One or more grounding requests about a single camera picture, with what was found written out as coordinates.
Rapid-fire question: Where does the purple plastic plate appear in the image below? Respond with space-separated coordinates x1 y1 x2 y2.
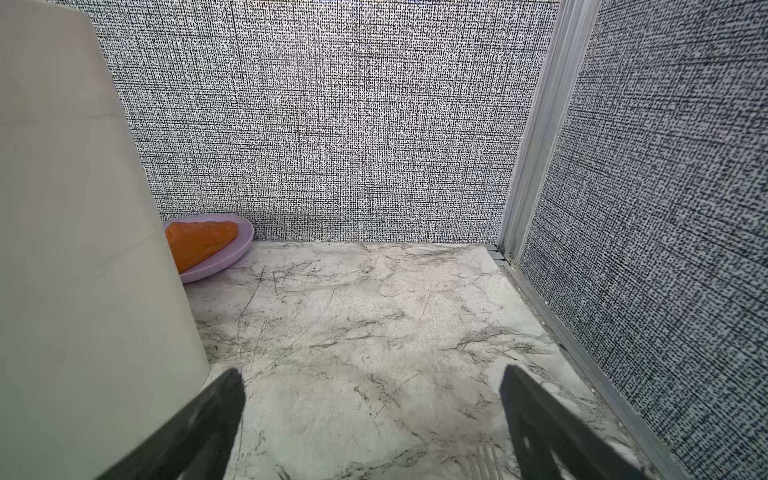
163 213 254 284

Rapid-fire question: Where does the white plastic drawer cabinet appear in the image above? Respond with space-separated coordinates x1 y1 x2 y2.
1 1 209 479

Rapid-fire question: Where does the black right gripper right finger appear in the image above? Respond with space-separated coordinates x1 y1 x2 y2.
500 365 646 479

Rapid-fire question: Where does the orange toy food slice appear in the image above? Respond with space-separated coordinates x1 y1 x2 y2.
165 221 239 273

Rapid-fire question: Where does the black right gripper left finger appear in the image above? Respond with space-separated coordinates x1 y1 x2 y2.
100 368 246 479

